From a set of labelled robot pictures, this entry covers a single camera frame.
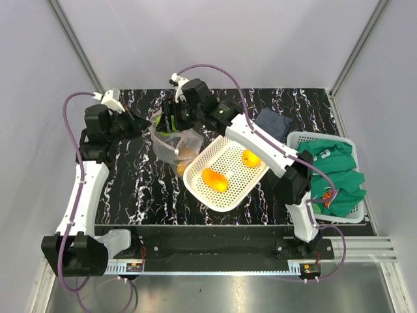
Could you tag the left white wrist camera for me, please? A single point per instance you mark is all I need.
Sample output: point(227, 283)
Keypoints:
point(111, 100)

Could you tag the white laundry basket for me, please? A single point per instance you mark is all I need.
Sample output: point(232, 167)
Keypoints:
point(293, 141)

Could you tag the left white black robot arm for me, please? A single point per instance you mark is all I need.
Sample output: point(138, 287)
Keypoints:
point(75, 250)

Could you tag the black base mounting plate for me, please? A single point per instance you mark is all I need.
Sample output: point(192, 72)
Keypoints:
point(280, 248)

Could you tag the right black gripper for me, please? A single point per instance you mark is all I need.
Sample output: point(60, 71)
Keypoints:
point(171, 109)

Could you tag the yellow fake orange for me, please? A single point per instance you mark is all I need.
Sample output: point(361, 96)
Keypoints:
point(250, 159)

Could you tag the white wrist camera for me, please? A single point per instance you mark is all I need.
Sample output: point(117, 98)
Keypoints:
point(111, 100)
point(178, 83)

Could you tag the folded navy blue cloth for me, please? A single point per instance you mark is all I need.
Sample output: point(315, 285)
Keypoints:
point(274, 124)

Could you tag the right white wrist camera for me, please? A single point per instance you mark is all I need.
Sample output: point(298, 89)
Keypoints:
point(178, 83)

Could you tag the white perforated tray basket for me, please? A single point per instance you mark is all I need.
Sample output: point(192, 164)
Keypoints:
point(224, 157)

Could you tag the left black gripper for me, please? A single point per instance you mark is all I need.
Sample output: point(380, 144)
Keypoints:
point(138, 124)

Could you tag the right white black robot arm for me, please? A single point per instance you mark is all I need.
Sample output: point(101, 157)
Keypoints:
point(293, 169)

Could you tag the orange fake mango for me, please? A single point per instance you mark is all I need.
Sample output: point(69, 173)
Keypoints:
point(215, 180)

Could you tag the small orange fake tangerine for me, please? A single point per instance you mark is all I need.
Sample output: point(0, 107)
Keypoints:
point(181, 168)

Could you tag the clear zip top bag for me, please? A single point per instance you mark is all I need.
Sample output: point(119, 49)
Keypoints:
point(167, 146)

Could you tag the green cloth garment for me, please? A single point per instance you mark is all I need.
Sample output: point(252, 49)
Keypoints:
point(334, 158)

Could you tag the green fake lime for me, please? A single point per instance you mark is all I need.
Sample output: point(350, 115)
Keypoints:
point(160, 123)

